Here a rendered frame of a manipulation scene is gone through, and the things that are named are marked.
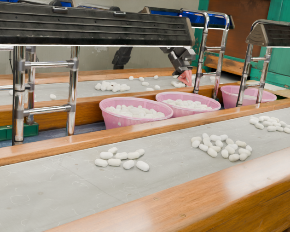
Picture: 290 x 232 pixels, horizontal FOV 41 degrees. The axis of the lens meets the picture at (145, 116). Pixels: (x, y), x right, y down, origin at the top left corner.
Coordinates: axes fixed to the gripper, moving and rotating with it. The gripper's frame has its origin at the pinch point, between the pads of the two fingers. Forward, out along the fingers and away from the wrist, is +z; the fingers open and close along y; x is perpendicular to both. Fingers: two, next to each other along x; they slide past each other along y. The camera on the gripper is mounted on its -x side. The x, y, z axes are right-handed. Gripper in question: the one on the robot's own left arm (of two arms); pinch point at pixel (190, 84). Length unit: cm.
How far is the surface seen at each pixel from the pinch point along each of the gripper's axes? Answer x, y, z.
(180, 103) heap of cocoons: -11.3, -28.0, 15.3
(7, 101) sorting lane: 7, -90, -5
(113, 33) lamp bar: -58, -95, 20
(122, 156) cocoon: -33, -87, 39
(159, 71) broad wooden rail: 18.5, 6.4, -21.5
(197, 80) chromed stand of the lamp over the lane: -11.7, -9.9, 5.2
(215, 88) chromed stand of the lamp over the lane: -8.3, 5.1, 8.4
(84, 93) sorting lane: 8, -57, -6
